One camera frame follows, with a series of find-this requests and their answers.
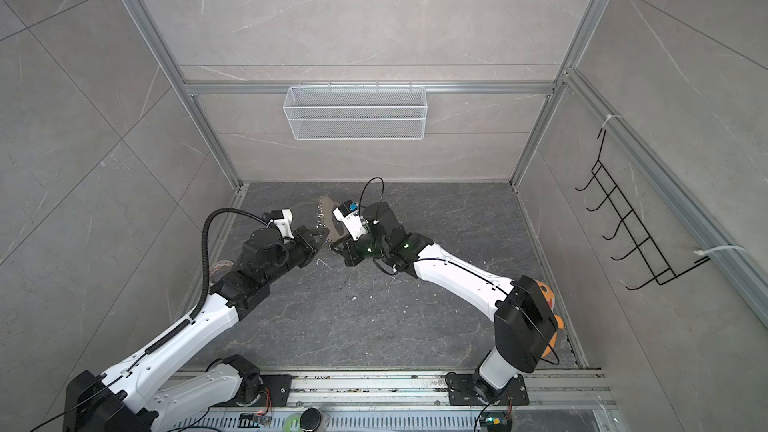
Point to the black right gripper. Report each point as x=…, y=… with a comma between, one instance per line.
x=349, y=251

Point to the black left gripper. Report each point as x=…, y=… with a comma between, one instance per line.
x=307, y=243

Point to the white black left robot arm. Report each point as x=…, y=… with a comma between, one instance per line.
x=134, y=394

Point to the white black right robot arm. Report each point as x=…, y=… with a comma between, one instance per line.
x=525, y=326

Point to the white tape roll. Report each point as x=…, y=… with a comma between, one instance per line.
x=218, y=270

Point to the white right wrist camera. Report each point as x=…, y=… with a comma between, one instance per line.
x=348, y=214

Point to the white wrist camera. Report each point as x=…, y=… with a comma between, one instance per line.
x=282, y=220
x=348, y=214

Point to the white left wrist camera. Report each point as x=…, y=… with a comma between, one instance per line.
x=282, y=220

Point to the white wire mesh basket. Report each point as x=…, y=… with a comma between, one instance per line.
x=356, y=113

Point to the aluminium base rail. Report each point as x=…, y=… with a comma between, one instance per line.
x=419, y=400

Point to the black wire hook rack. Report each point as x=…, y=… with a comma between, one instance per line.
x=628, y=221

